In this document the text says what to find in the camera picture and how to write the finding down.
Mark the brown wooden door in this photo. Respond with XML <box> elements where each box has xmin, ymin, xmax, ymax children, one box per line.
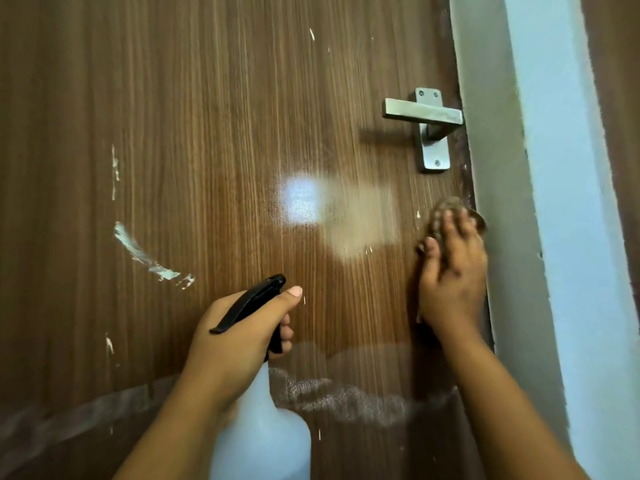
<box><xmin>0</xmin><ymin>0</ymin><xmax>497</xmax><ymax>480</ymax></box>

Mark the dark brown wooden panel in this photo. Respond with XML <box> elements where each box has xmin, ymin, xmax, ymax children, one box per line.
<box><xmin>579</xmin><ymin>0</ymin><xmax>640</xmax><ymax>308</ymax></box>

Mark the person's right forearm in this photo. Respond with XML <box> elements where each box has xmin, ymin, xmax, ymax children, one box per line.
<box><xmin>434</xmin><ymin>322</ymin><xmax>592</xmax><ymax>480</ymax></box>

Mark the silver metal handle backplate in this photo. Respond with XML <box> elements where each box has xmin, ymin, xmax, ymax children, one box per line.
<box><xmin>413</xmin><ymin>88</ymin><xmax>451</xmax><ymax>173</ymax></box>

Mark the brown cleaning cloth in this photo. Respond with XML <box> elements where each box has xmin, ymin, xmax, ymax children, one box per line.
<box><xmin>430</xmin><ymin>196</ymin><xmax>489</xmax><ymax>241</ymax></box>

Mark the person's left forearm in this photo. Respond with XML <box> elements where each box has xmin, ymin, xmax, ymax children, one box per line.
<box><xmin>113</xmin><ymin>376</ymin><xmax>237</xmax><ymax>480</ymax></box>

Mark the white spray bottle black trigger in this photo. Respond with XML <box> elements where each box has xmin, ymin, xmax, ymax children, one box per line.
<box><xmin>208</xmin><ymin>274</ymin><xmax>312</xmax><ymax>480</ymax></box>

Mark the grey door frame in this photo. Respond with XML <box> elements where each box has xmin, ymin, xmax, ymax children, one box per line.
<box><xmin>448</xmin><ymin>0</ymin><xmax>574</xmax><ymax>448</ymax></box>

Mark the person's right hand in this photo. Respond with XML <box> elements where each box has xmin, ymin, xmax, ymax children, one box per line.
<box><xmin>416</xmin><ymin>209</ymin><xmax>489</xmax><ymax>337</ymax></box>

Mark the silver metal door handle lever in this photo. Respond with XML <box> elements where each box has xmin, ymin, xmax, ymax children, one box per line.
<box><xmin>383</xmin><ymin>98</ymin><xmax>465</xmax><ymax>141</ymax></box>

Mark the person's left hand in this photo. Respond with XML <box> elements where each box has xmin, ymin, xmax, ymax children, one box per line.
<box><xmin>180</xmin><ymin>286</ymin><xmax>304</xmax><ymax>411</ymax></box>

